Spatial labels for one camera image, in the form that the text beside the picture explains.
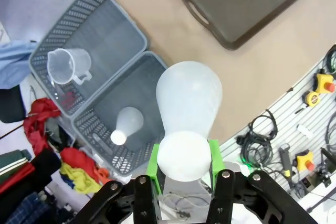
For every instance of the yellow cloth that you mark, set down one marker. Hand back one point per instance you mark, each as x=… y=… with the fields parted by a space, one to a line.
x=78 y=179

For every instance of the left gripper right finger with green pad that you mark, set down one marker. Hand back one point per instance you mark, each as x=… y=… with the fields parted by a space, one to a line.
x=223 y=195

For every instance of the black yellow handheld tool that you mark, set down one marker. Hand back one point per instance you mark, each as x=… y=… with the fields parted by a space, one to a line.
x=284 y=155

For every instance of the light blue jacket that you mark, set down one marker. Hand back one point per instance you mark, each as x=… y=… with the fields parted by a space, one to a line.
x=15 y=61

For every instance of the dark brown plastic tray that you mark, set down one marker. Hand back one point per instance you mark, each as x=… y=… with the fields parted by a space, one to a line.
x=236 y=11

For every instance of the blue plaid cloth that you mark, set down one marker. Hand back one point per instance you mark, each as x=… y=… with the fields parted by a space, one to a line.
x=29 y=208

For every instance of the yellow tape measure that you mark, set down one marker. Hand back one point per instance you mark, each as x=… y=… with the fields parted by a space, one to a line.
x=312 y=99

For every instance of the small white plastic piece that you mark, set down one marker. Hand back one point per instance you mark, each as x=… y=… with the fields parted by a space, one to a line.
x=304 y=130

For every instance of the white plastic conical flask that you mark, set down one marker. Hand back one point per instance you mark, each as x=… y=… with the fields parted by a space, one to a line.
x=130 y=119
x=189 y=98

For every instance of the grey labelled plastic mesh basket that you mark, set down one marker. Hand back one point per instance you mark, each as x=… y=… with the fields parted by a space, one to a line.
x=105 y=24

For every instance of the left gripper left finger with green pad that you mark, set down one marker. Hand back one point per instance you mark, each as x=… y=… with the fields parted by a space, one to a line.
x=143 y=197

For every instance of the pile of coloured cloths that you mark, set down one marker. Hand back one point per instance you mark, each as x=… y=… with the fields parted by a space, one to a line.
x=44 y=161

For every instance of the orange cloth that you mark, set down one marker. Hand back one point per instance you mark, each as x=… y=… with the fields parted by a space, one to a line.
x=102 y=175

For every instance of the yellow emergency stop button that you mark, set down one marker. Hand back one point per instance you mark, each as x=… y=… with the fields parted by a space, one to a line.
x=323 y=81
x=304 y=158

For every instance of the red cloth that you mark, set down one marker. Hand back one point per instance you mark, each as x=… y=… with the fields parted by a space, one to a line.
x=76 y=158
x=39 y=113

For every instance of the dark green fabric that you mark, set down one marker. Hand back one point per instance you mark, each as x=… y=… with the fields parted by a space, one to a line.
x=13 y=159

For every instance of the clear plastic measuring cup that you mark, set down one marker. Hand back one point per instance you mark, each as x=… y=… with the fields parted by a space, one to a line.
x=68 y=64

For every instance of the black cushion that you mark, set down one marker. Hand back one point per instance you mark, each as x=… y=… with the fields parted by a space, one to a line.
x=10 y=106

